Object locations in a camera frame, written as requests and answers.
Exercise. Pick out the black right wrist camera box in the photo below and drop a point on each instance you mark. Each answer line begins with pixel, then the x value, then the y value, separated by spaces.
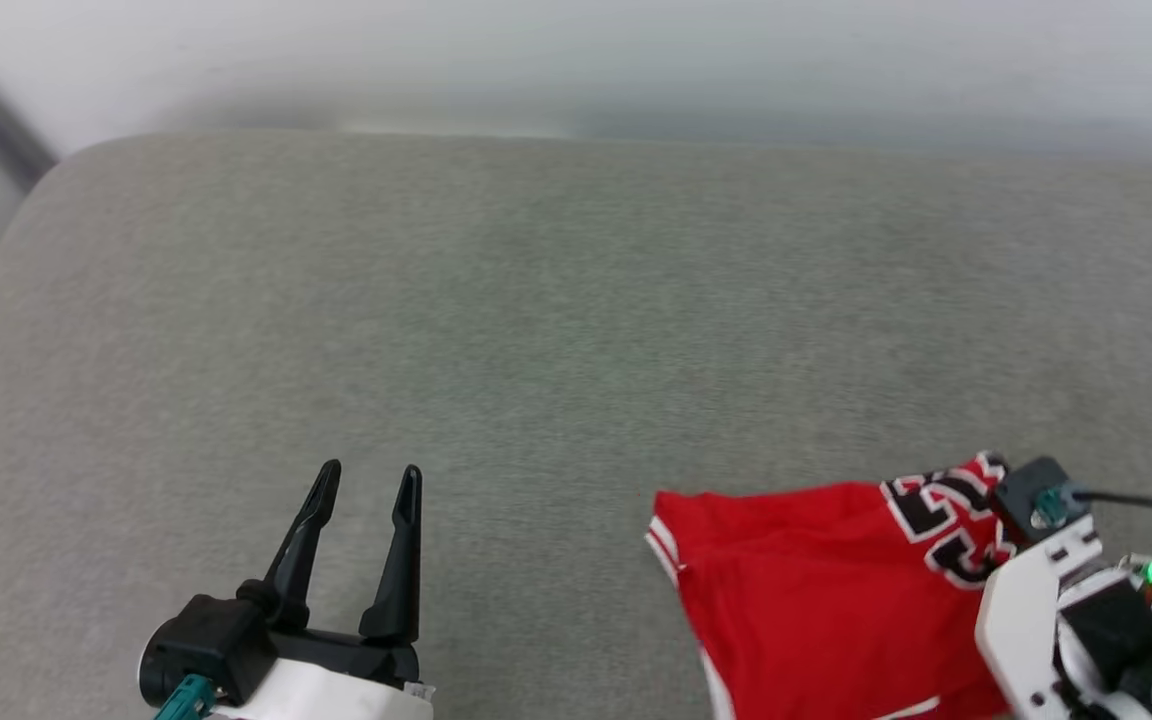
pixel 1021 495

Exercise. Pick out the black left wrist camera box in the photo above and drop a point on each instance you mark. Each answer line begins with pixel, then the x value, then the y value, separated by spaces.
pixel 206 640

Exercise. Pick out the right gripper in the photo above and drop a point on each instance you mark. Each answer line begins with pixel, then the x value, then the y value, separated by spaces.
pixel 1026 620

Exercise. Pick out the grey fabric sofa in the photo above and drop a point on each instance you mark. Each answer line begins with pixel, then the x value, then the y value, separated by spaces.
pixel 576 350

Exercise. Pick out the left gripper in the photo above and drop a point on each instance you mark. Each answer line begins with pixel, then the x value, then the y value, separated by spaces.
pixel 336 690

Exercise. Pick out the red and white basketball jersey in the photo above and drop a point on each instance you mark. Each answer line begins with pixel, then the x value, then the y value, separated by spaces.
pixel 816 600

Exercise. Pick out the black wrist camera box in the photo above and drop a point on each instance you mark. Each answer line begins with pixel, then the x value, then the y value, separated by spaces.
pixel 1021 495
pixel 206 640

